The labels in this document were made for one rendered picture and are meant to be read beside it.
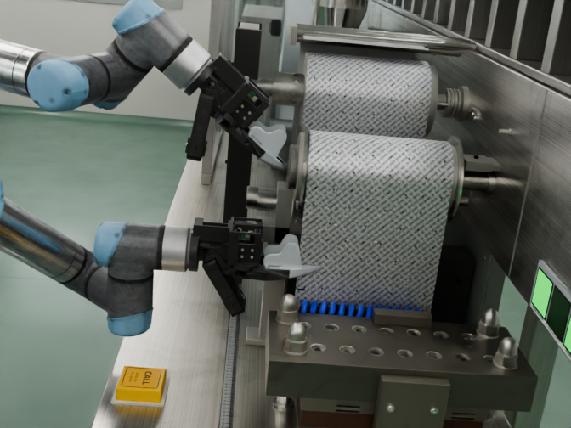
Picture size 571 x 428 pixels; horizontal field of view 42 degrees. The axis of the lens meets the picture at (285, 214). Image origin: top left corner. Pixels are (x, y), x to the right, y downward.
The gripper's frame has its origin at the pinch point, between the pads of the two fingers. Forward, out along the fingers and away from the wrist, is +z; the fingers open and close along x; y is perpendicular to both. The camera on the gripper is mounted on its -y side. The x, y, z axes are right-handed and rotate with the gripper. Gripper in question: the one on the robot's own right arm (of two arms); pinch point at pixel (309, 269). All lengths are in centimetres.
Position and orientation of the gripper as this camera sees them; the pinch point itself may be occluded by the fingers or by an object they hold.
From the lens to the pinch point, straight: 126.1
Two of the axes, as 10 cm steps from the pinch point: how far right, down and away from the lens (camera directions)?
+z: 10.0, 0.8, 0.5
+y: 0.9, -9.4, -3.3
